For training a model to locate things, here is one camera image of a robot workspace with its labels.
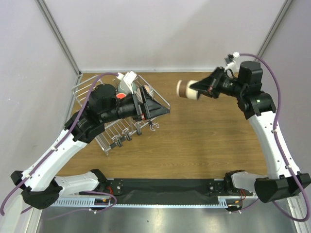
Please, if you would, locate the steel tumbler cup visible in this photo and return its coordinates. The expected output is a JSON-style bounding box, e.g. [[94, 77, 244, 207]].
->
[[176, 80, 199, 100]]

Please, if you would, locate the grey striped round mug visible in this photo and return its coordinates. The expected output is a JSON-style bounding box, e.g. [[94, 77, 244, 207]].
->
[[136, 85, 154, 102]]

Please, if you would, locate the orange mug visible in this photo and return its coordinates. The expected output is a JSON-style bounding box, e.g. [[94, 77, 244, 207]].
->
[[116, 93, 126, 99]]

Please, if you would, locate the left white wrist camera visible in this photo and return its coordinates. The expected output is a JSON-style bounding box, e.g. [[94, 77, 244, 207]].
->
[[117, 71, 137, 94]]

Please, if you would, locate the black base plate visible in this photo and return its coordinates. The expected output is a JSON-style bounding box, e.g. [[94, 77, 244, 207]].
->
[[107, 178, 228, 199]]

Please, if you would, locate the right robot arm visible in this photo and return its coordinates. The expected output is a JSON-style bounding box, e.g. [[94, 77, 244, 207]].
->
[[189, 61, 311, 203]]

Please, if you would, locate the silver wire dish rack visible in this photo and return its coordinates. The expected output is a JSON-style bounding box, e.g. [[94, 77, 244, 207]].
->
[[72, 74, 171, 154]]

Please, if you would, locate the white cable duct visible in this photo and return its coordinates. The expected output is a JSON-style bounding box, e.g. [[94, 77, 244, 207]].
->
[[52, 196, 241, 208]]

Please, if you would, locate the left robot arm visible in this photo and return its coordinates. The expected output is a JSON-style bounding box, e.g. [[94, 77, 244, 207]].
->
[[11, 84, 170, 209]]

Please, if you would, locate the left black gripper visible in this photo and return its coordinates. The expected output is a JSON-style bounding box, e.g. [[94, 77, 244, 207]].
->
[[100, 86, 169, 124]]

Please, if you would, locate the teal ceramic mug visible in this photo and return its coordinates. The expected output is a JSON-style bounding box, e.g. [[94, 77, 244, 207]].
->
[[117, 82, 137, 95]]

